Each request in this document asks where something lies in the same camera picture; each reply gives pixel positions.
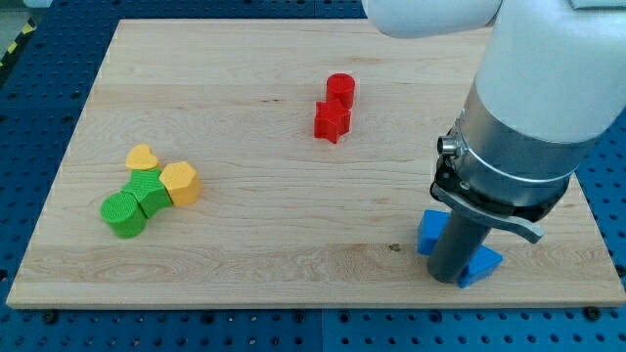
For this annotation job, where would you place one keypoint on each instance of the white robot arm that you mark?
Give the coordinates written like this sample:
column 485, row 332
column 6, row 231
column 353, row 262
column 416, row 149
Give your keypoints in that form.
column 550, row 82

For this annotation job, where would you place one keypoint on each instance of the red star block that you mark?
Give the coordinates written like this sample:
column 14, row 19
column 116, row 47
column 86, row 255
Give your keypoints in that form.
column 332, row 120

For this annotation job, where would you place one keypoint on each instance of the red cylinder block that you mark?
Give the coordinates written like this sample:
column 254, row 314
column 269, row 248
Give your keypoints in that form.
column 341, row 86

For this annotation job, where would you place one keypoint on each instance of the wooden board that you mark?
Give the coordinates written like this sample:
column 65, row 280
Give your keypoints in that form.
column 284, row 219

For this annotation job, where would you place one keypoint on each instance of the blue cube block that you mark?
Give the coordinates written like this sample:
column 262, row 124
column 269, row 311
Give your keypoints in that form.
column 429, row 230

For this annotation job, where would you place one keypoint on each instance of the yellow hexagon block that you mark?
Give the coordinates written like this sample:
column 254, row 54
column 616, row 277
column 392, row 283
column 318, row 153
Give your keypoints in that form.
column 182, row 183

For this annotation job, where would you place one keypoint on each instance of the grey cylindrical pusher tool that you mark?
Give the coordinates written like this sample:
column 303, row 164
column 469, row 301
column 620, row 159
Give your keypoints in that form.
column 457, row 245

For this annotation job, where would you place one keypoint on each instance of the green cube block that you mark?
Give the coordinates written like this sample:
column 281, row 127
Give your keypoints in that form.
column 146, row 188

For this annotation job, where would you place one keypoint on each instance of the yellow heart block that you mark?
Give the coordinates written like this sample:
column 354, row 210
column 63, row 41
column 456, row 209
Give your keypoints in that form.
column 142, row 158

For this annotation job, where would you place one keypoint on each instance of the blue triangle block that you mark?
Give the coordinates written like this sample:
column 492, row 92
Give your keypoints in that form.
column 482, row 265

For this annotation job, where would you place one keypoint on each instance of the green cylinder block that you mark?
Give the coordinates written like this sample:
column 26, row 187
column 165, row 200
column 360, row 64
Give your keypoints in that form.
column 123, row 214

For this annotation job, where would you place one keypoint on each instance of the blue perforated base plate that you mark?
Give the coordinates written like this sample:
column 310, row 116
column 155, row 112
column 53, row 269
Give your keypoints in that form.
column 49, row 60

